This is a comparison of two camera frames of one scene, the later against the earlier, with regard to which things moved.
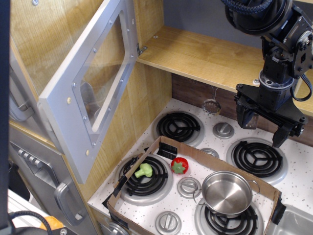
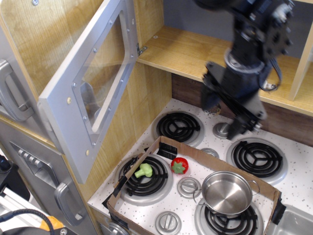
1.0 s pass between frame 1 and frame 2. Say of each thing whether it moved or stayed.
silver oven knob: stayed
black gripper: moved
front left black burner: stayed
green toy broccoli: stayed
